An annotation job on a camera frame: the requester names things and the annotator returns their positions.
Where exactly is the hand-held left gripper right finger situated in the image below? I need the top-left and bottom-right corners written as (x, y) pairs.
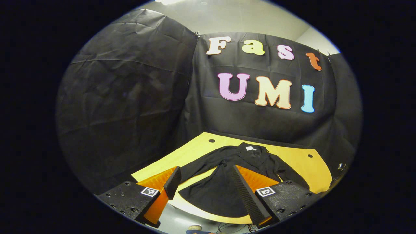
top-left (231, 164), bottom-right (322, 228)

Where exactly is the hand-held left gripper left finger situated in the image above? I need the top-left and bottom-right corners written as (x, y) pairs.
top-left (97, 166), bottom-right (182, 228)

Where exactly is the black button shirt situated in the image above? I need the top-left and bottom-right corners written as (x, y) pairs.
top-left (178, 142), bottom-right (309, 219)

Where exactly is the black backdrop cloth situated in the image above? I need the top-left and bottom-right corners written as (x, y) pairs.
top-left (56, 9), bottom-right (363, 195)

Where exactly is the black floor cable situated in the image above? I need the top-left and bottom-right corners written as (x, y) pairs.
top-left (217, 222), bottom-right (258, 234)

